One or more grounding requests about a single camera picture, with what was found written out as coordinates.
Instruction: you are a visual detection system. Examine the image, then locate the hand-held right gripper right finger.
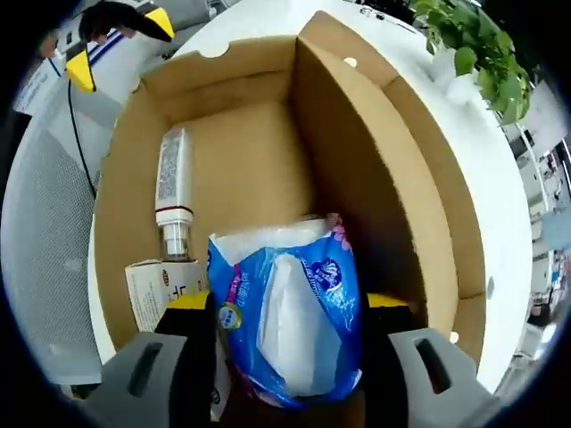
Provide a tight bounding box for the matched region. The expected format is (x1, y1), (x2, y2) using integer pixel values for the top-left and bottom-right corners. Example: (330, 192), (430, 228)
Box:
(356, 292), (504, 428)

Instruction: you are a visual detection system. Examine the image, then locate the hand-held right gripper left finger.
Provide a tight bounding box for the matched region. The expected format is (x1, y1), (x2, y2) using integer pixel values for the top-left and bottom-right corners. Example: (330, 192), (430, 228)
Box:
(73, 292), (219, 428)

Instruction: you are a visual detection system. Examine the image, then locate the small white carton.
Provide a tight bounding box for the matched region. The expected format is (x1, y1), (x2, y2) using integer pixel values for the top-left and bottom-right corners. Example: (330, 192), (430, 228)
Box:
(124, 260), (233, 423)

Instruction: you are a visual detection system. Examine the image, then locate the blue soft tissue pack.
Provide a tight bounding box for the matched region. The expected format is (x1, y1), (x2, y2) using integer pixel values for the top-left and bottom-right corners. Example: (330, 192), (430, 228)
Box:
(207, 213), (365, 409)

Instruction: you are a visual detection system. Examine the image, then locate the white pump bottle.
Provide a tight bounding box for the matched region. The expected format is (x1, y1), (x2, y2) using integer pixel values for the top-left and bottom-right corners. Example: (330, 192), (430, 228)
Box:
(153, 127), (197, 264)

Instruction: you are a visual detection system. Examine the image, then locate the brown cardboard shoe box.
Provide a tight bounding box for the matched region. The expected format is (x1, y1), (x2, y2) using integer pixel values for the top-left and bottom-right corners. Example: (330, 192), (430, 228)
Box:
(87, 9), (497, 428)

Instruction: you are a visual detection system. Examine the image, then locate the blue white display board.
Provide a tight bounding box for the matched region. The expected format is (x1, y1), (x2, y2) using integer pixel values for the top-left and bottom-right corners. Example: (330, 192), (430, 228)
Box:
(12, 37), (126, 117)

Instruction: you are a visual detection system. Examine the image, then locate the grey mesh office chair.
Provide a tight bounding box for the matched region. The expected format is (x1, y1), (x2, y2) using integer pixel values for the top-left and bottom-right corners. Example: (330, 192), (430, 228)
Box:
(0, 118), (106, 387)

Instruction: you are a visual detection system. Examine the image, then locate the potted green plant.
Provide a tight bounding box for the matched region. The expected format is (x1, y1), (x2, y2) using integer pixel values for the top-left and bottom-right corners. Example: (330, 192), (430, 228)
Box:
(408, 0), (534, 128)

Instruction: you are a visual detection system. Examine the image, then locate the black cable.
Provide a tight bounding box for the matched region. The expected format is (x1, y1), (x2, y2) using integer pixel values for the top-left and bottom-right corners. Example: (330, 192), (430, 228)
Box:
(66, 79), (100, 197)

